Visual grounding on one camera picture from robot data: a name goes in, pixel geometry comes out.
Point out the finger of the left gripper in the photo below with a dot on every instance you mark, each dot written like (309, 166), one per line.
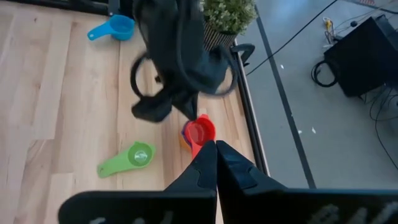
(152, 109)
(188, 105)

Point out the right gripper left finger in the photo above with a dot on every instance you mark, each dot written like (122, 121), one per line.
(155, 208)

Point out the light blue measuring cup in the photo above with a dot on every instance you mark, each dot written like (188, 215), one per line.
(119, 28)

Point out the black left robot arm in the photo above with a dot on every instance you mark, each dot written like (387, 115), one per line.
(168, 25)

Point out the orange measuring cup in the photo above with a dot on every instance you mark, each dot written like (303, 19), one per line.
(183, 143)

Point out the green measuring cup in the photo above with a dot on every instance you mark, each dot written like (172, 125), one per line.
(136, 157)

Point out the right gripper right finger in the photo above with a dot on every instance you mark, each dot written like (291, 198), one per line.
(280, 208)

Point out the red measuring cup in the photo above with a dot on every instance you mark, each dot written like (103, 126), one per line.
(200, 132)

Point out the potted green plant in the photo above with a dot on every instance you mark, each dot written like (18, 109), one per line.
(228, 15)

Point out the black floor equipment box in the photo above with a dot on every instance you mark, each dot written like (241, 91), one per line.
(363, 59)

